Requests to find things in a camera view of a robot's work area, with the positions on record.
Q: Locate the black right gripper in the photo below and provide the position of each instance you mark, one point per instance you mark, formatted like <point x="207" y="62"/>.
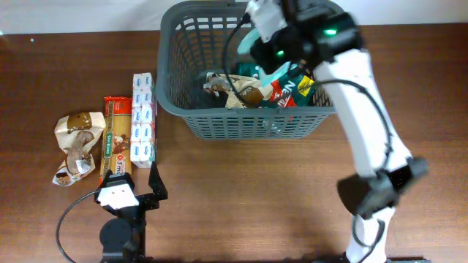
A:
<point x="262" y="50"/>

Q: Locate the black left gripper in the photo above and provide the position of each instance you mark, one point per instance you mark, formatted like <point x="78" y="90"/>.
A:
<point x="152" y="200"/>

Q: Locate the white tissue multipack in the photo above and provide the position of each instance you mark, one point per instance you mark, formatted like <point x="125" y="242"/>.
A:
<point x="144" y="113"/>

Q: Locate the green Nescafe coffee bag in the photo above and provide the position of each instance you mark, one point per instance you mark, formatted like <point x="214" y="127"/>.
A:
<point x="291" y="92"/>

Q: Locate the orange spaghetti packet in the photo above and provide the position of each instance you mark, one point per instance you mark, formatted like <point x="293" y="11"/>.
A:
<point x="116" y="137"/>

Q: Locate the light teal wipes packet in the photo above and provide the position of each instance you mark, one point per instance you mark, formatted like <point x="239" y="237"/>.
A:
<point x="250" y="69"/>

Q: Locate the brown white snack bag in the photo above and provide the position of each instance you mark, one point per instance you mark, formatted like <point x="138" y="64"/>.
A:
<point x="76" y="135"/>

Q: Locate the beige brown snack bag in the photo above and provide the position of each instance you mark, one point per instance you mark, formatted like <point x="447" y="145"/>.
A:
<point x="241" y="91"/>

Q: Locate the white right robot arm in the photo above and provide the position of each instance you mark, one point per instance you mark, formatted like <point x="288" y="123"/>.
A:
<point x="385" y="168"/>

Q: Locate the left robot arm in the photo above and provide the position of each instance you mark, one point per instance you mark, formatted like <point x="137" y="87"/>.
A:
<point x="123" y="237"/>

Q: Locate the grey plastic shopping basket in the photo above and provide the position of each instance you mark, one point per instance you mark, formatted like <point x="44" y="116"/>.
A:
<point x="196" y="38"/>

